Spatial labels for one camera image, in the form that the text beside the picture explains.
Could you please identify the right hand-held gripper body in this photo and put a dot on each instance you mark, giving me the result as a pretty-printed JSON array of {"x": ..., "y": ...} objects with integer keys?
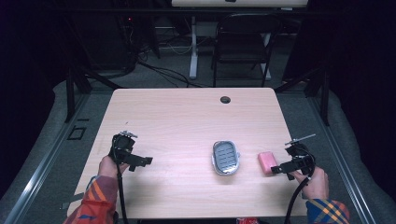
[{"x": 300, "y": 154}]

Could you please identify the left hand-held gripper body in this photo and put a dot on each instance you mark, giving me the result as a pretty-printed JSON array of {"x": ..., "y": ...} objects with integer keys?
[{"x": 122, "y": 146}]

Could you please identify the pink soap bar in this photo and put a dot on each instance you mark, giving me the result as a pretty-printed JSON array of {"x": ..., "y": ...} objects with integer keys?
[{"x": 267, "y": 162}]

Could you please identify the grey soap dish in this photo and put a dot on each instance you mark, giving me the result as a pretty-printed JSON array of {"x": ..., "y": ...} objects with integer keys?
[{"x": 225, "y": 157}]

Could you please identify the person's left hand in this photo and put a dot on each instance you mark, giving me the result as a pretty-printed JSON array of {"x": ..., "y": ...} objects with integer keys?
[{"x": 109, "y": 168}]

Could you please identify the person's right hand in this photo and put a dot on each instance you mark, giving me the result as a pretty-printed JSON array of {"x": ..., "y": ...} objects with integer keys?
[{"x": 314, "y": 185}]

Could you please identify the red packet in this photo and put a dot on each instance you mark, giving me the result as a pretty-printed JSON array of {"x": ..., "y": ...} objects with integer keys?
[{"x": 247, "y": 221}]

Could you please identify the black metal stand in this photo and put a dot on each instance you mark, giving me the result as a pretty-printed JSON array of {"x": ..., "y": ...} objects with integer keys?
[
  {"x": 76, "y": 84},
  {"x": 317, "y": 84}
]

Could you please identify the black folding chair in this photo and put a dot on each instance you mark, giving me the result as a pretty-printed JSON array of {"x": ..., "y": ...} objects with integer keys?
[{"x": 243, "y": 46}]

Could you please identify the white desk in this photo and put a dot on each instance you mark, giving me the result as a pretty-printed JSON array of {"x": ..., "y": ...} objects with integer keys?
[{"x": 239, "y": 2}]

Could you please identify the metal floor rail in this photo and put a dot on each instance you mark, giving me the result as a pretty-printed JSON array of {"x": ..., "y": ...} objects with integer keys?
[
  {"x": 342, "y": 161},
  {"x": 43, "y": 161}
]

